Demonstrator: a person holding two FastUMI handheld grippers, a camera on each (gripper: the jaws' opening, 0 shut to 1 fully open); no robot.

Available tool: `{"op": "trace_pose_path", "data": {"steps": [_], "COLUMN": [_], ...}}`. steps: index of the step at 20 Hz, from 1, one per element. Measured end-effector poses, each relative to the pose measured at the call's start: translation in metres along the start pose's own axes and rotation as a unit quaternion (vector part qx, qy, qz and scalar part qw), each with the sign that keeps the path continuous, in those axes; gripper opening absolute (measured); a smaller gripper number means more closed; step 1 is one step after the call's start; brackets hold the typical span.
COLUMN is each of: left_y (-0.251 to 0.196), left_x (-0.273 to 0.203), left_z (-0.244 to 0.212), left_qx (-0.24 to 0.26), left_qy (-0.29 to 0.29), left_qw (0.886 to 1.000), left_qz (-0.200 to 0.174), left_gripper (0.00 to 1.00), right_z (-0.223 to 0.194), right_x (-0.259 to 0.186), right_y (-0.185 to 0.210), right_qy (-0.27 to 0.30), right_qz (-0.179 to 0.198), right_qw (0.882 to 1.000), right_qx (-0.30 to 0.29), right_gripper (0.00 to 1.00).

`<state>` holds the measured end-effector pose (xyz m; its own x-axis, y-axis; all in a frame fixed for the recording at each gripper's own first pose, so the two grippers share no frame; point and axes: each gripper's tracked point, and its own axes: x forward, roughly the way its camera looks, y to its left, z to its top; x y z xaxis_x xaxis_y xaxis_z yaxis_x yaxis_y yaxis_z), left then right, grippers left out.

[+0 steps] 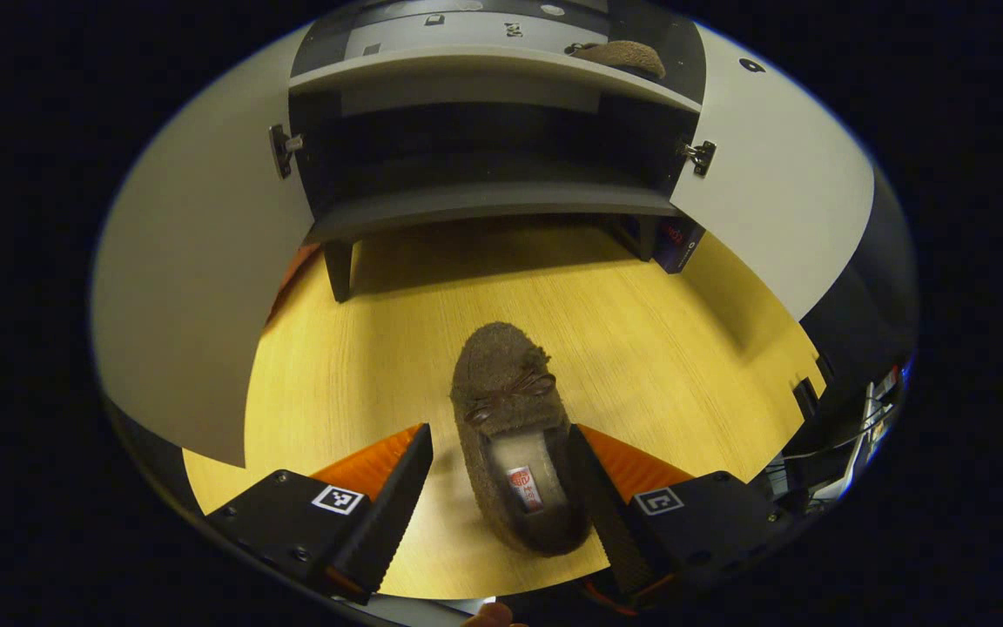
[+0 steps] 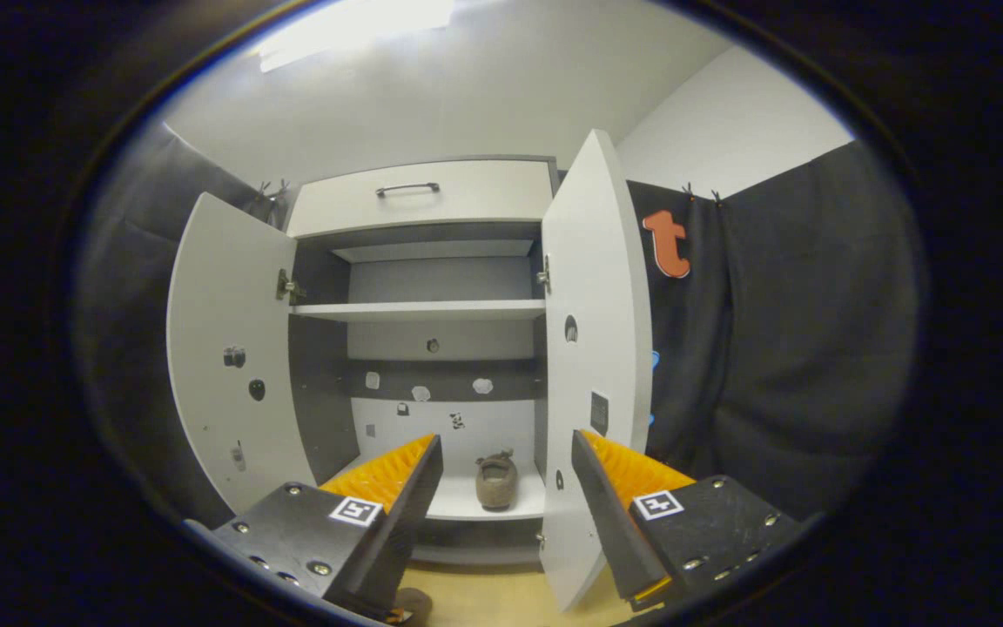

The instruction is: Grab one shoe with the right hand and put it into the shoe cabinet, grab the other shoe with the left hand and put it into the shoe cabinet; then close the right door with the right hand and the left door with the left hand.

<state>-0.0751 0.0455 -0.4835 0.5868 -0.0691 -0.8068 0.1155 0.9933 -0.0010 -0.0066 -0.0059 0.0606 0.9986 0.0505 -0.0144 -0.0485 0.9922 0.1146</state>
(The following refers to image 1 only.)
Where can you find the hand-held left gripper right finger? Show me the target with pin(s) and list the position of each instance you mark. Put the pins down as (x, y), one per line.
(632, 540)

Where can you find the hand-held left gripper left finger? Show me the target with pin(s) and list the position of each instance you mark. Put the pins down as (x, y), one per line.
(388, 522)

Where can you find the brown fuzzy slipper shoe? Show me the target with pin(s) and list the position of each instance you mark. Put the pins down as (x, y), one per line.
(623, 57)
(501, 374)

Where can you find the white shoe cabinet door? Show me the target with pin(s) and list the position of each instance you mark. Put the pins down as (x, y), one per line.
(197, 261)
(780, 192)

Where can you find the white shoe cabinet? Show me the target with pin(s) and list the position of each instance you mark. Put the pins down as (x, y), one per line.
(484, 200)

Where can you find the metal door hinge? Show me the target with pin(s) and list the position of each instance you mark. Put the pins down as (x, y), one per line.
(702, 157)
(279, 150)

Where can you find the white cabinet shelf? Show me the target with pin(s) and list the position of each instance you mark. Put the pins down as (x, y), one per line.
(467, 65)

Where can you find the black backdrop cloth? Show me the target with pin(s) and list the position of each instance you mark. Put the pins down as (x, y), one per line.
(876, 296)

